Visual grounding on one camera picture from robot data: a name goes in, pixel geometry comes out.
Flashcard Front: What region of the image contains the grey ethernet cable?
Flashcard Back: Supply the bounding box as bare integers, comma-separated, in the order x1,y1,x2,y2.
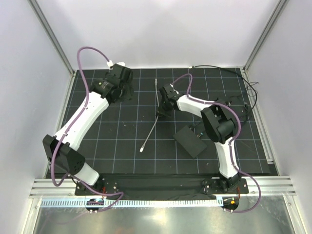
139,78,163,154

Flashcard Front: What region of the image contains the black network switch box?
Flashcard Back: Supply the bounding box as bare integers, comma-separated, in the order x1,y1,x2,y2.
173,126,207,158

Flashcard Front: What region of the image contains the black ethernet cable silver plug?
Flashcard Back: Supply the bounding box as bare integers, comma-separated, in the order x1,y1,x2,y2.
188,65,258,110

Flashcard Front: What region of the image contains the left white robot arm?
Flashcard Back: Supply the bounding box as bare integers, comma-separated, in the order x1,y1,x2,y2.
42,62,134,195

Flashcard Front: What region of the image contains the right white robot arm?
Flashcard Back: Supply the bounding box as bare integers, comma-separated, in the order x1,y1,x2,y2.
157,84,241,193

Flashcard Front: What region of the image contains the black grid mat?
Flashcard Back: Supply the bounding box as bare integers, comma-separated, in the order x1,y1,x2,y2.
45,68,278,175

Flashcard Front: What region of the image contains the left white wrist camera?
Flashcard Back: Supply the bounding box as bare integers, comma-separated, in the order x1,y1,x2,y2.
106,60,125,68

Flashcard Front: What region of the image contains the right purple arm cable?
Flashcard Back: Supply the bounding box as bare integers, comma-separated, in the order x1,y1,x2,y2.
172,74,262,215

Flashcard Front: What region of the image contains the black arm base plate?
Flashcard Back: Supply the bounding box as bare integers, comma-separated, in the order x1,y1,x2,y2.
91,174,249,195

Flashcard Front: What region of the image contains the black power adapter cable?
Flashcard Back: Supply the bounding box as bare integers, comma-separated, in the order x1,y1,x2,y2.
226,81,260,122

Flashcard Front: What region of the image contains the white slotted cable duct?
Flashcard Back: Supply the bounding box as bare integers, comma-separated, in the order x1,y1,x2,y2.
40,197,223,209

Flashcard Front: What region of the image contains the left aluminium frame post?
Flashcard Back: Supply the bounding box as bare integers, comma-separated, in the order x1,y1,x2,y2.
27,0,75,76

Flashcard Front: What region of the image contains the aluminium frame post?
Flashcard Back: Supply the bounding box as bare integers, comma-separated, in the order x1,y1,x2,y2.
243,0,289,71
27,0,75,76

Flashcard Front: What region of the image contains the aluminium frame rail front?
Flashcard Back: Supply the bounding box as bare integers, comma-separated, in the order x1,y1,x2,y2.
29,176,296,197

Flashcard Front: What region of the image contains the right aluminium frame post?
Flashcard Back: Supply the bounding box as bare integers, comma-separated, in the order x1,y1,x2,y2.
243,0,289,71

